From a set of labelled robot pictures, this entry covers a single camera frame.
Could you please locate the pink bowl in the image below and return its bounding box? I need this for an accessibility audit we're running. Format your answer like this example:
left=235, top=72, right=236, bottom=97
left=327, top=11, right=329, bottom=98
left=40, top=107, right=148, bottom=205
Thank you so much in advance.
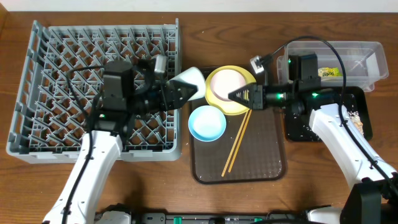
left=210, top=69, right=246, bottom=101

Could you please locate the white cup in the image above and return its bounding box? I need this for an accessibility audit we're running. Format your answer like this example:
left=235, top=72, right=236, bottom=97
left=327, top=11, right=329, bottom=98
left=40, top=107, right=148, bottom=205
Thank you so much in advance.
left=172, top=67, right=206, bottom=101

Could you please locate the yellow green snack wrapper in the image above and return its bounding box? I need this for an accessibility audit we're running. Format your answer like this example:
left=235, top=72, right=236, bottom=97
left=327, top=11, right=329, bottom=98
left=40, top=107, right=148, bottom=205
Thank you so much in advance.
left=318, top=67, right=343, bottom=77

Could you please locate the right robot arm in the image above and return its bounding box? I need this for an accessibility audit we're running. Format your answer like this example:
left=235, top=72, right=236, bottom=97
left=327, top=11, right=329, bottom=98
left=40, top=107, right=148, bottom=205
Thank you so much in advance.
left=228, top=53, right=397, bottom=223

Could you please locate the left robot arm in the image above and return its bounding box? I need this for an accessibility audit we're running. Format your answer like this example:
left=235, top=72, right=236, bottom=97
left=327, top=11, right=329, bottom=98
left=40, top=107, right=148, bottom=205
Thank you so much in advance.
left=43, top=56, right=205, bottom=224

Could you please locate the clear plastic waste bin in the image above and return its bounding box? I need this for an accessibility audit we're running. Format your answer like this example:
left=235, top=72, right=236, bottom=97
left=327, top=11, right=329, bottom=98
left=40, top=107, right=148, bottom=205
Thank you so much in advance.
left=277, top=40, right=389, bottom=92

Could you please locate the grey plastic dishwasher rack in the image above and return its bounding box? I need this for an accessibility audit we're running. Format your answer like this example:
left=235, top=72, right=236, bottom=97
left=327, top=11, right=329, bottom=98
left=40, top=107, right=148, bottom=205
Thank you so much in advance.
left=6, top=22, right=182, bottom=164

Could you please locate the yellow plate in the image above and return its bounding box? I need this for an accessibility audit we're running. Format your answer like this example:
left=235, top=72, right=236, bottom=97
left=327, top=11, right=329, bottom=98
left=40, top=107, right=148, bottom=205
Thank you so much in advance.
left=205, top=65, right=256, bottom=116

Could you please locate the black tray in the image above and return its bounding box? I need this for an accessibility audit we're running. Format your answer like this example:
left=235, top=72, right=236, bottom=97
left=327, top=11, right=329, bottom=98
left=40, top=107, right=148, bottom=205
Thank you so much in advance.
left=284, top=86, right=373, bottom=142

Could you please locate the brown serving tray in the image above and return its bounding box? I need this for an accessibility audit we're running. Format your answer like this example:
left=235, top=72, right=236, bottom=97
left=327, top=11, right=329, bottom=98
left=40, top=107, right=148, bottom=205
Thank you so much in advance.
left=190, top=108, right=287, bottom=184

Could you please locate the right wooden chopstick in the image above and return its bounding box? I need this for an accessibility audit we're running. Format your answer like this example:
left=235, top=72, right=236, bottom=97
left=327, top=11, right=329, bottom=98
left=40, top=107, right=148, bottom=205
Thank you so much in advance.
left=228, top=110, right=252, bottom=173

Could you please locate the wooden chopstick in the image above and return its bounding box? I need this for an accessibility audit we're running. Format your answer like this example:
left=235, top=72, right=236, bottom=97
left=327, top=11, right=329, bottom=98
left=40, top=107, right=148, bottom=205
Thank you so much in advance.
left=221, top=110, right=250, bottom=177
left=228, top=110, right=252, bottom=173

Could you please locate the left wooden chopstick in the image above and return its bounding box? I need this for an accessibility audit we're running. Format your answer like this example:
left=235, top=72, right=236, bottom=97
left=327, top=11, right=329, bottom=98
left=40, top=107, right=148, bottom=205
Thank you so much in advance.
left=221, top=110, right=250, bottom=177

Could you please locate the pile of rice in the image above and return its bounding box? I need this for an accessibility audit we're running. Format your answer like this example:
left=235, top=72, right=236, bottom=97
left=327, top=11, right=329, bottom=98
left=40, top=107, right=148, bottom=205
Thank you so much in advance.
left=348, top=111, right=364, bottom=135

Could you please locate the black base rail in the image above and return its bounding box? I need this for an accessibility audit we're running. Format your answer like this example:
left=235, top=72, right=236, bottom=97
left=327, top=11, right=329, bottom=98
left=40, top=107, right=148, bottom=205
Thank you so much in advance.
left=94, top=203, right=307, bottom=224

